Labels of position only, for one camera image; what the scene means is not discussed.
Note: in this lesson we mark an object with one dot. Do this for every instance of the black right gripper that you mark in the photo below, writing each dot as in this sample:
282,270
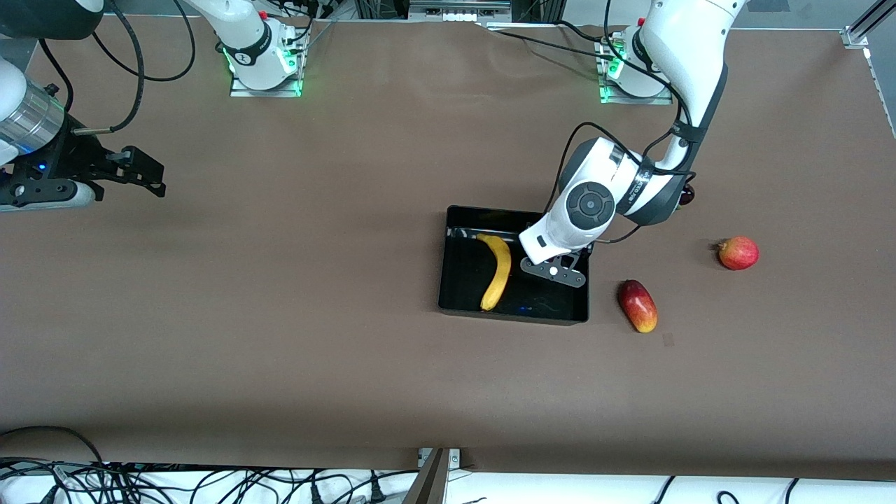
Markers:
72,158

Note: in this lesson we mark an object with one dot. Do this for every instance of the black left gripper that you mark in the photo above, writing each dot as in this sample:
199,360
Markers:
585,253

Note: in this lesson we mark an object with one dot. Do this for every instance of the black plastic tray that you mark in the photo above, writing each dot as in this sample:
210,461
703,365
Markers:
539,301

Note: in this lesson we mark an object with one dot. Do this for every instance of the yellow banana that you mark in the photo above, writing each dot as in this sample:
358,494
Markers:
498,273

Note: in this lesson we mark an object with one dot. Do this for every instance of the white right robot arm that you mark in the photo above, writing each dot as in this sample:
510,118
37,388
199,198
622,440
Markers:
241,35

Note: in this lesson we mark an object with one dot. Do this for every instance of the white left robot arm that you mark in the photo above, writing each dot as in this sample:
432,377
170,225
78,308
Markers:
689,42

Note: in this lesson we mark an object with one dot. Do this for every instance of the red orange mango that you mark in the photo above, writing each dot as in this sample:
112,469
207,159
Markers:
637,304

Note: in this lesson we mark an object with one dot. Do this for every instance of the dark purple mangosteen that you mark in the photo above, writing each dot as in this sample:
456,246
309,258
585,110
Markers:
689,196

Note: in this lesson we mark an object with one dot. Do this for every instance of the plain red apple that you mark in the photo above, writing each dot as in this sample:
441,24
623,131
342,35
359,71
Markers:
738,253

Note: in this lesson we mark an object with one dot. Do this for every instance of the brown table cover sheet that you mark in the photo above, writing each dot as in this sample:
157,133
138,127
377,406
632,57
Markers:
350,175

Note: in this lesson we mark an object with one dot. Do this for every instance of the grey power strip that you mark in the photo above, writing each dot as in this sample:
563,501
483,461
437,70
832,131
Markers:
458,8

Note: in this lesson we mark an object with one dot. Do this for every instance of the aluminium profile bar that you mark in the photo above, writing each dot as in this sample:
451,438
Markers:
857,33

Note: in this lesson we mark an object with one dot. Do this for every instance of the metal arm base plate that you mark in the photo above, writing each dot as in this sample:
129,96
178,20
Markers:
241,91
630,101

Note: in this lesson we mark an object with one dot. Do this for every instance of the small metal bracket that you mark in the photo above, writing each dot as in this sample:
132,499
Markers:
455,458

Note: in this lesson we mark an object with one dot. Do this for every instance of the dark grey post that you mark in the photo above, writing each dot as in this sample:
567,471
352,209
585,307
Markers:
430,483

